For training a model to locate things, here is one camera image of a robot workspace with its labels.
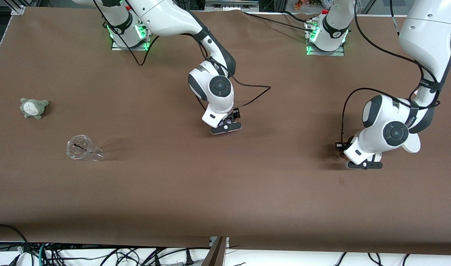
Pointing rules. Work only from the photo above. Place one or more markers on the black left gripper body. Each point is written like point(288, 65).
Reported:
point(341, 148)

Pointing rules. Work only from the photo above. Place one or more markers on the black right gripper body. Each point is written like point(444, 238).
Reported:
point(234, 114)

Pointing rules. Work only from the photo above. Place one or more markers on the brown lion statue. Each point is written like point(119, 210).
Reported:
point(343, 156)

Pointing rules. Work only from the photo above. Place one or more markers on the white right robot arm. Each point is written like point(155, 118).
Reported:
point(166, 14)

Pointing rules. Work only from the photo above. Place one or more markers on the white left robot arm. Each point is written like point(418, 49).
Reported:
point(428, 33)

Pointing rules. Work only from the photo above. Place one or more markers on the white round-base stand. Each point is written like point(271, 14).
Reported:
point(413, 146)

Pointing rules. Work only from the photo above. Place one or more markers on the brown table cover sheet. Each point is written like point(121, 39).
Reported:
point(225, 192)

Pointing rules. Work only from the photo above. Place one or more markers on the orange toy figure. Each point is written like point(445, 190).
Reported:
point(298, 4)

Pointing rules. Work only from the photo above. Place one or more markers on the clear glass cup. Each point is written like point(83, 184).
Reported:
point(79, 147)

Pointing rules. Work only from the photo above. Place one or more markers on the grey green plush toy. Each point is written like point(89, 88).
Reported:
point(33, 108)

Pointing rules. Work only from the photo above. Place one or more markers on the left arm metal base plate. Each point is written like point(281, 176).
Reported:
point(325, 53)

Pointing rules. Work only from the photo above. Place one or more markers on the aluminium frame bar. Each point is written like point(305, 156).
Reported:
point(231, 3)

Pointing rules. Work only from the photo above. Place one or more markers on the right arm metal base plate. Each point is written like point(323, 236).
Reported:
point(129, 48)

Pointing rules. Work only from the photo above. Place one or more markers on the wooden post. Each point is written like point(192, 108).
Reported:
point(215, 255)

